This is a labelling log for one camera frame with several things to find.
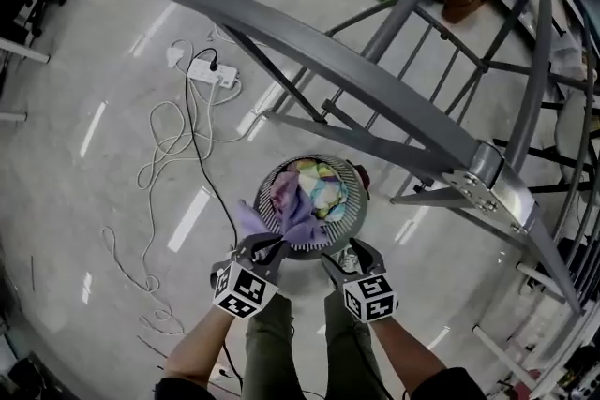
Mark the person's left forearm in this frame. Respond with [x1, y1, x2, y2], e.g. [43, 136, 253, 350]
[161, 304, 252, 390]

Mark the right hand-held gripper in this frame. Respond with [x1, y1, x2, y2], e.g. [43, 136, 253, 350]
[320, 237, 399, 324]

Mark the long white cable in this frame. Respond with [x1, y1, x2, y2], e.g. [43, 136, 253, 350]
[100, 39, 245, 336]

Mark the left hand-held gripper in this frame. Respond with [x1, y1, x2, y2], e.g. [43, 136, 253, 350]
[209, 232, 293, 320]

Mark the grey metal drying rack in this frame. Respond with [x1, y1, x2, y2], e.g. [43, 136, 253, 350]
[77, 0, 600, 394]

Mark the grey chair with black legs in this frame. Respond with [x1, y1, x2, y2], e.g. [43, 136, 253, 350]
[491, 88, 600, 198]

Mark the person's right forearm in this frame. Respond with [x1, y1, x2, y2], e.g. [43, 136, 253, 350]
[367, 316, 449, 394]

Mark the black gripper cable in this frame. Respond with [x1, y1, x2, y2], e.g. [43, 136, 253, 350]
[218, 339, 246, 397]

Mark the rainbow striped shirt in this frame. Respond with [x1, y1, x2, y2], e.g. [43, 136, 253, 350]
[280, 157, 351, 224]

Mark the person's black shirt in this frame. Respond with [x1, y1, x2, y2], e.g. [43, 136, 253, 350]
[153, 366, 489, 400]

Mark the white chair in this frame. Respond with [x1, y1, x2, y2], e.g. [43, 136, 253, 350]
[472, 322, 545, 393]

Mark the person's right shoe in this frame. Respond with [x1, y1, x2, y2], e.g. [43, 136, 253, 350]
[337, 247, 362, 275]

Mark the white power strip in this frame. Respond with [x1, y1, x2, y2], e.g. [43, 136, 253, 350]
[187, 58, 240, 88]

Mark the purple t-shirt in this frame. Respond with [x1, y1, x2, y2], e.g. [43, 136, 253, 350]
[236, 175, 327, 249]

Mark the brown bag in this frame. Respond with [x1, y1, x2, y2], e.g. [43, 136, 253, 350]
[440, 0, 488, 24]

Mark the grey slatted laundry basket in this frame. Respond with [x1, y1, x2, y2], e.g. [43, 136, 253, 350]
[252, 154, 371, 261]

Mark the black power cable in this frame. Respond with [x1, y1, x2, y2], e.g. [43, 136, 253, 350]
[184, 49, 240, 249]

